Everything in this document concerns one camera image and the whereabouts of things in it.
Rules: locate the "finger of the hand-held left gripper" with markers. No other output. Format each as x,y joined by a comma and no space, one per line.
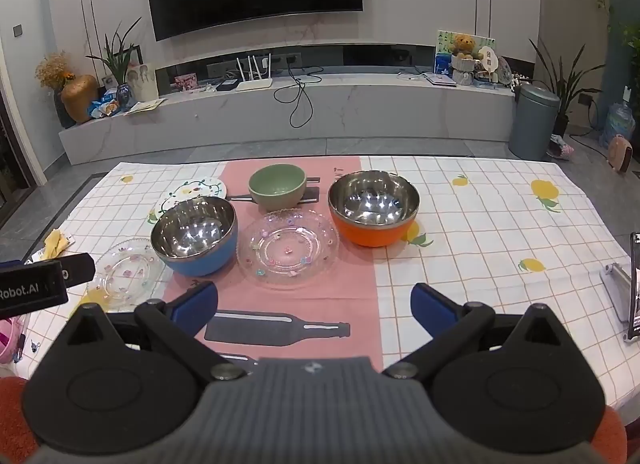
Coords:
77,270

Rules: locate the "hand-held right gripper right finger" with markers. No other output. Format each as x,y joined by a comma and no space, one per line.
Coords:
432,311

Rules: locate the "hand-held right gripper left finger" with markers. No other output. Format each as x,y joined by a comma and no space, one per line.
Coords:
192,309

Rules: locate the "blue steel bowl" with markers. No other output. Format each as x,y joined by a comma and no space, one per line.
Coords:
200,261

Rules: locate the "small glass plate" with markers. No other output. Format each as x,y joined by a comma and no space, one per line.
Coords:
127,276

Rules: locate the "orange steel bowl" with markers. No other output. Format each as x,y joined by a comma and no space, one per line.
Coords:
372,231

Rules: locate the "large glass plate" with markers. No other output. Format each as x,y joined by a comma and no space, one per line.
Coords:
287,251

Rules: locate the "white painted plate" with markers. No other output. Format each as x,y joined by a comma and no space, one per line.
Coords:
192,189

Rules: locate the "green ceramic bowl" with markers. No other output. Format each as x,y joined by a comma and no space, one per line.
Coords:
277,183

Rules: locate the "yellow cloth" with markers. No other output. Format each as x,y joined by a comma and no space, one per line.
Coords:
56,244

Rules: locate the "pink toy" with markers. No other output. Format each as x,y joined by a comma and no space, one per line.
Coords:
9,341

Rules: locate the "checked pink tablecloth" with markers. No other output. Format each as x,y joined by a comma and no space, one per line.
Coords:
500,244

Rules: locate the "red fabric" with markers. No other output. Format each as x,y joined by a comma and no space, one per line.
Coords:
12,414

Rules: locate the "blue snack bag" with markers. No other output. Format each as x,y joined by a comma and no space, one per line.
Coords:
104,106

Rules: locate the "gold vase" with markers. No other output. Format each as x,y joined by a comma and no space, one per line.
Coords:
80,98

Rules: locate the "sheets of paper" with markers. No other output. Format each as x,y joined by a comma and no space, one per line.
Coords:
145,106

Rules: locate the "blue glass vase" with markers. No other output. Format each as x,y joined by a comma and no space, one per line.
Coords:
124,93

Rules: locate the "silver phone stand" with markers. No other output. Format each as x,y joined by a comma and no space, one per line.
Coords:
617,291

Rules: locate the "white painted jar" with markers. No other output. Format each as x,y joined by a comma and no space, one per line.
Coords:
141,82

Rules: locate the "dried flower bunch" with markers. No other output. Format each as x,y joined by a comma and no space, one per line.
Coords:
52,68

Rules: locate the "grey trash bin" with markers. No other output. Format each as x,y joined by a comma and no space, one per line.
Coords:
534,123

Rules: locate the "pink photo card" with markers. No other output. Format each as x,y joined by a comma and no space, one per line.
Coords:
185,82

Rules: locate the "long-leaf green plant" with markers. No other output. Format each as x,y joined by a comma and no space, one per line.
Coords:
117,56

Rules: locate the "grey marble tv console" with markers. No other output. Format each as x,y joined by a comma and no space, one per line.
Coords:
350,108

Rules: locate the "small black box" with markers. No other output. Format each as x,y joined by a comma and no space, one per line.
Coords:
227,85

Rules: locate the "white laptop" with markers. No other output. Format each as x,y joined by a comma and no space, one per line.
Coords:
440,79

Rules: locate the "white router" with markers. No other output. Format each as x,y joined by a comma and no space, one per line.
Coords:
254,83

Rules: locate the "pink space heater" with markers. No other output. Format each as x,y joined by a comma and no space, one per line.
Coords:
621,153

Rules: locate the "round paper fan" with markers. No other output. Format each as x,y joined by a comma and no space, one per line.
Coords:
487,59

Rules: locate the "blue water bottle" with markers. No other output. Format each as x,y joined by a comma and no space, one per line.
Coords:
617,126

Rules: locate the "tall potted plant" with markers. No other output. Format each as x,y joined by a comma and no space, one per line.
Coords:
562,83

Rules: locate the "brown teddy bear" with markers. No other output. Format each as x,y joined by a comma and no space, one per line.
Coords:
465,46

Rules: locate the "dark wall switch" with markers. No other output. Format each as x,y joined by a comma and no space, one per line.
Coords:
17,30

